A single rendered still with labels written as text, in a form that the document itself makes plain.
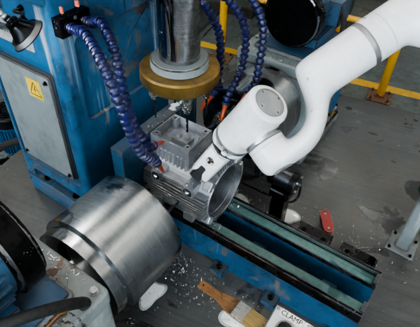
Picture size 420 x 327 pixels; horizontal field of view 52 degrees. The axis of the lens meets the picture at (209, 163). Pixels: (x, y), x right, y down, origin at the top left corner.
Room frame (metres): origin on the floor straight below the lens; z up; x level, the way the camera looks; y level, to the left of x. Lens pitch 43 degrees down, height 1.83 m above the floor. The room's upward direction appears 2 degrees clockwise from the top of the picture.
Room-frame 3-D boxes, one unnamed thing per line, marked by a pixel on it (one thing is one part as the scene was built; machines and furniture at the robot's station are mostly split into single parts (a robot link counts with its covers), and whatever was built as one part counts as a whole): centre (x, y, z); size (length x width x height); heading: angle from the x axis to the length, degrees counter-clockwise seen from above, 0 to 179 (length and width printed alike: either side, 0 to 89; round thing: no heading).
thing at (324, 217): (0.85, -0.36, 0.81); 0.09 x 0.03 x 0.02; 1
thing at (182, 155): (0.85, 0.07, 1.11); 0.12 x 0.11 x 0.07; 57
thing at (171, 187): (0.83, 0.04, 1.02); 0.20 x 0.19 x 0.19; 57
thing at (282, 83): (1.11, -0.14, 1.04); 0.41 x 0.25 x 0.25; 147
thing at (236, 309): (0.57, -0.07, 0.80); 0.21 x 0.05 x 0.01; 54
